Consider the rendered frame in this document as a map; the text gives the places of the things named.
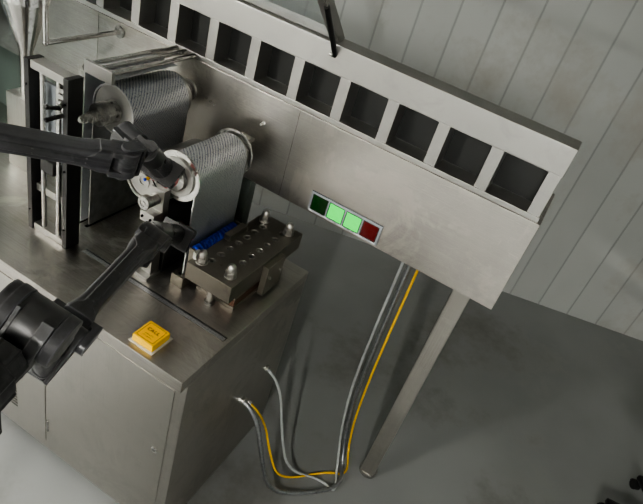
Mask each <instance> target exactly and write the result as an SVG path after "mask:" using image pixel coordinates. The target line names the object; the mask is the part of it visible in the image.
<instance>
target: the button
mask: <svg viewBox="0 0 643 504"><path fill-rule="evenodd" d="M169 338H170V333H169V332H168V331H166V330H164V329H163V328H161V327H160V326H158V325H157V324H155V323H154V322H152V321H150V322H148V323H147V324H146V325H144V326H143V327H141V328H140V329H138V330H137V331H136V332H134V333H133V337H132V339H133V340H134V341H135V342H137V343H138V344H140V345H141V346H143V347H144V348H146V349H147V350H149V351H150V352H153V351H154V350H156V349H157V348H158V347H160V346H161V345H162V344H163V343H165V342H166V341H167V340H169Z"/></svg>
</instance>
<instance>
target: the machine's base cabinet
mask: <svg viewBox="0 0 643 504"><path fill-rule="evenodd" d="M14 280H15V279H13V278H12V277H10V276H9V275H7V274H6V273H4V272H3V271H1V270H0V292H1V291H2V290H3V289H4V288H5V287H6V286H7V285H8V284H9V283H11V282H12V281H14ZM305 282H306V281H305ZM305 282H304V283H303V284H301V285H300V286H299V287H298V288H297V289H296V290H295V291H294V292H293V293H291V294H290V295H289V296H288V297H287V298H286V299H285V300H284V301H283V302H281V303H280V304H279V305H278V306H277V307H276V308H275V309H274V310H273V311H271V312H270V313H269V314H268V315H267V316H266V317H265V318H264V319H263V320H261V321H260V322H259V323H258V324H257V325H256V326H255V327H254V328H253V329H251V330H250V331H249V332H248V333H247V334H246V335H245V336H244V337H243V338H241V339H240V340H239V341H238V342H237V343H236V344H235V345H234V346H233V347H231V348H230V349H229V350H228V351H227V352H226V353H225V354H224V355H222V356H221V357H220V358H219V359H218V360H217V361H216V362H215V363H214V364H212V365H211V366H210V367H209V368H208V369H207V370H206V371H205V372H204V373H202V374H201V375H200V376H199V377H198V378H197V379H196V380H195V381H194V382H192V383H191V384H190V385H189V386H188V387H187V388H186V389H185V390H184V391H182V392H181V393H179V392H178V391H176V390H175V389H173V388H172V387H171V386H169V385H168V384H166V383H165V382H163V381H162V380H160V379H159V378H157V377H156V376H155V375H153V374H152V373H150V372H149V371H147V370H146V369H144V368H143V367H141V366H140V365H138V364H137V363H136V362H134V361H133V360H131V359H130V358H128V357H127V356H125V355H124V354H122V353H121V352H120V351H118V350H117V349H115V348H114V347H112V346H111V345H109V344H108V343H106V342H105V341H103V340H102V339H101V338H99V337H98V338H96V340H95V341H94V342H93V343H92V344H91V346H90V347H89V348H88V349H87V350H86V352H85V353H84V354H83V356H80V355H78V354H77V353H75V352H74V354H73V355H72V356H71V357H70V358H69V360H68V361H67V362H66V363H65V364H64V366H63V367H62V368H61V369H60V370H59V372H58V373H57V374H56V375H55V376H54V377H53V379H52V380H51V381H50V382H49V383H48V385H47V386H46V385H44V384H43V383H42V382H41V381H39V380H37V379H36V378H34V377H33V376H31V375H30V374H28V373H26V374H25V376H24V377H23V378H22V379H21V380H19V381H18V382H17V383H16V391H15V392H16V396H15V397H14V398H13V399H12V400H11V401H10V402H9V403H8V405H7V406H6V407H5V408H4V409H3V410H2V411H1V412H2V413H4V414H5V415H6V416H7V417H9V418H10V419H11V420H13V421H14V422H15V423H16V424H18V425H19V426H20V427H22V428H23V429H24V430H25V431H27V432H28V433H29V434H31V435H32V436H33V437H34V438H36V439H37V440H38V441H40V442H41V443H42V444H43V445H45V446H46V447H47V448H49V449H50V450H51V451H52V452H54V453H55V454H56V455H58V456H59V457H60V458H61V459H63V460H64V461H65V462H67V463H68V464H69V465H70V466H72V467H73V468H74V469H75V470H77V471H78V472H79V473H81V474H82V475H83V476H84V477H86V478H87V479H88V480H90V481H91V482H92V483H93V484H95V485H96V486H97V487H99V488H100V489H101V490H102V491H104V492H105V493H106V494H108V495H109V496H110V497H111V498H113V499H114V500H115V501H117V502H118V503H119V504H186V503H187V502H188V501H189V500H190V498H191V497H192V496H193V495H194V494H195V493H196V492H197V490H198V489H199V488H200V487H201V486H202V485H203V484H204V482H205V481H206V480H207V479H208V478H209V477H210V476H211V474H212V473H213V472H214V471H215V470H216V469H217V468H218V467H219V465H220V464H221V463H222V462H223V461H224V460H225V459H226V457H227V456H228V455H229V454H230V453H231V452H232V451H233V449H234V448H235V447H236V446H237V445H238V444H239V443H240V442H241V440H242V439H243V438H244V437H245V436H246V435H247V434H248V432H249V431H250V430H251V429H252V428H253V427H254V426H255V424H254V421H253V418H252V416H251V414H250V413H249V411H248V409H247V408H246V407H245V406H244V405H241V404H240V400H241V399H242V397H243V396H245V397H246V398H247V402H249V400H252V401H253V405H254V406H255V407H256V408H257V409H258V411H259V412H260V413H261V415H263V412H264V409H265V406H266V403H267V400H268V397H269V394H270V390H271V387H272V384H273V381H274V380H273V378H272V376H271V375H270V374H269V372H266V371H265V370H264V368H265V366H266V365H269V366H270V370H271V371H272V373H273V374H274V375H276V372H277V369H278V366H279V363H280V359H281V356H282V353H283V350H284V347H285V344H286V341H287V338H288V335H289V332H290V328H291V325H292V322H293V319H294V316H295V313H296V310H297V307H298V304H299V301H300V297H301V294H302V291H303V288H304V285H305Z"/></svg>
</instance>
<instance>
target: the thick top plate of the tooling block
mask: <svg viewBox="0 0 643 504"><path fill-rule="evenodd" d="M260 216H261V215H259V216H258V217H256V218H254V219H253V220H251V221H250V222H248V223H247V224H246V225H248V228H247V230H246V231H245V232H243V233H242V234H240V235H239V236H237V237H236V238H234V239H233V240H231V241H230V242H229V241H228V240H226V239H224V238H223V239H222V240H220V241H218V242H217V243H215V244H214V245H212V246H211V247H209V248H207V249H206V250H207V252H208V257H209V259H208V264H207V265H206V266H200V265H198V264H196V262H195V261H196V260H195V259H193V258H192V259H190V260H189V261H187V265H186V271H185V278H187V279H188V280H190V281H191V282H193V283H195V284H196V285H198V286H200V287H201V288H203V289H204V290H206V291H208V292H209V293H211V294H213V295H214V296H216V297H217V298H219V299H221V300H222V301H224V302H226V303H227V304H229V303H230V302H231V301H233V300H234V299H235V298H236V297H238V296H239V295H240V294H241V293H243V292H244V291H245V290H246V289H248V288H249V287H250V286H251V285H253V284H254V283H255V282H257V281H258V280H259V279H260V278H261V274H262V271H263V267H264V266H265V265H266V264H267V263H269V262H270V261H271V260H272V259H274V258H275V257H276V256H278V255H279V254H280V253H282V254H284V255H285V256H286V258H287V257H288V256H289V255H290V254H292V253H293V252H294V251H296V250H297V249H298V248H299V245H300V242H301V238H302V235H303V234H302V233H300V232H298V231H296V230H294V233H293V234H294V235H293V236H292V237H287V236H285V235H283V231H284V228H285V227H286V225H285V224H284V223H282V222H280V221H278V220H276V219H275V218H273V217H270V223H268V224H264V223H261V222H260V221H259V218H260ZM231 263H234V264H235V265H236V267H237V270H236V271H237V278H236V279H235V280H227V279H226V278H225V277H224V273H225V270H226V269H227V267H228V265H229V264H231Z"/></svg>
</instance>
